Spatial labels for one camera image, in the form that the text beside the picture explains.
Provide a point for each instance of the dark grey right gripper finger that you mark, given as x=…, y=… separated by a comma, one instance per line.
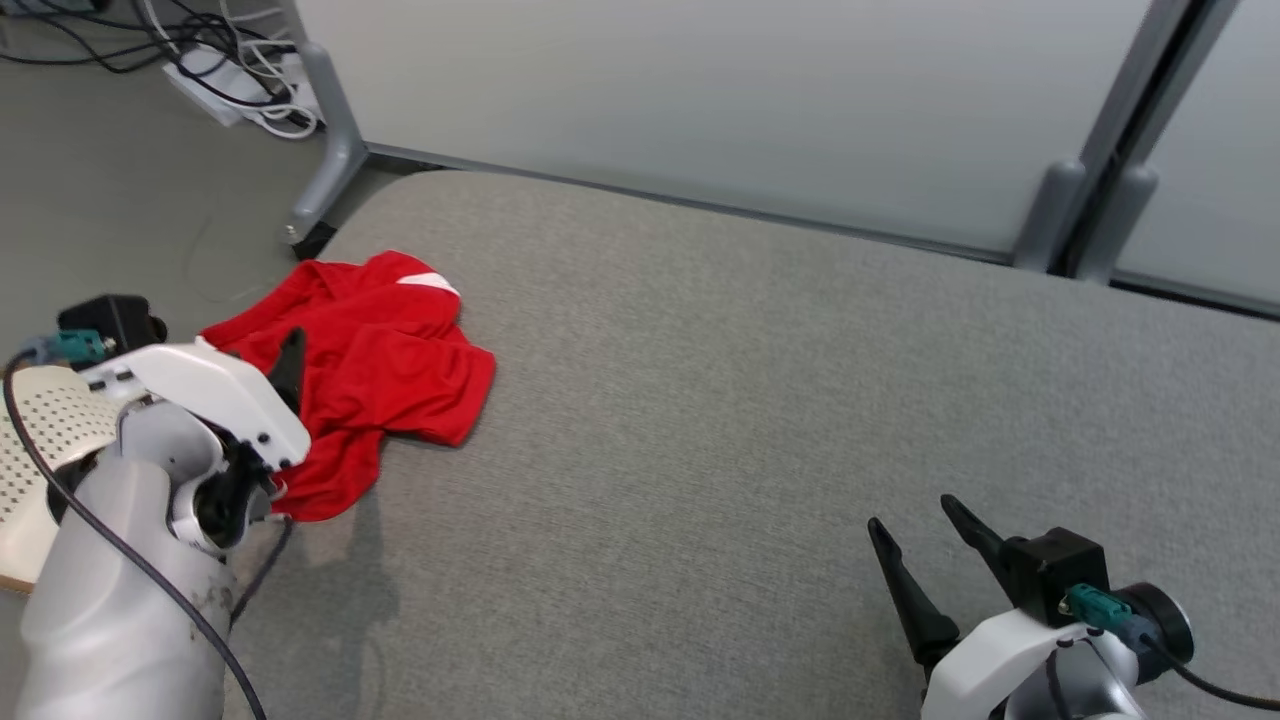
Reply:
x=985, y=555
x=915, y=610

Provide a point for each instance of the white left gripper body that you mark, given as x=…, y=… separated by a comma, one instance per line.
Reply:
x=220, y=385

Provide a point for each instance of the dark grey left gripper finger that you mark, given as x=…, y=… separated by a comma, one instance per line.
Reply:
x=288, y=375

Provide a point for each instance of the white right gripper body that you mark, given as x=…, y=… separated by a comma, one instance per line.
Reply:
x=975, y=670

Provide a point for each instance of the red shirt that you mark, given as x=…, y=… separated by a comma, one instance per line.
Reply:
x=400, y=380

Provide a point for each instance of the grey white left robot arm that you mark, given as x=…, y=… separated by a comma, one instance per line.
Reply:
x=110, y=620

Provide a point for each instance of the white perforated laundry basket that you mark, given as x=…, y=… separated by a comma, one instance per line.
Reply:
x=50, y=430

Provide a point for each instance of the grey fabric sofa cushion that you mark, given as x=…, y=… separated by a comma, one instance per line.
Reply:
x=700, y=450

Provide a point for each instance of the white power strip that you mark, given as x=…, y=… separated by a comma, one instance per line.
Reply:
x=215, y=95

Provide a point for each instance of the narrow frosted partition panel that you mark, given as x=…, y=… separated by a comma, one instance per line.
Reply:
x=1220, y=180

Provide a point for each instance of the wide frosted partition panel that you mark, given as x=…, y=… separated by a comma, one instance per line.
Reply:
x=700, y=100

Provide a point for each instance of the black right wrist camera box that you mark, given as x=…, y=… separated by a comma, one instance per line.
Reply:
x=1050, y=570

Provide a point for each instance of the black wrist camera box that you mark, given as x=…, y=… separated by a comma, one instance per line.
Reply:
x=1050, y=570
x=115, y=315

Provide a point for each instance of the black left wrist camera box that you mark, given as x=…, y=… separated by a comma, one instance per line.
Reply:
x=115, y=315

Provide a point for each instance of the grey partition post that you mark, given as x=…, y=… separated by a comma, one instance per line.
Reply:
x=1050, y=220
x=1115, y=230

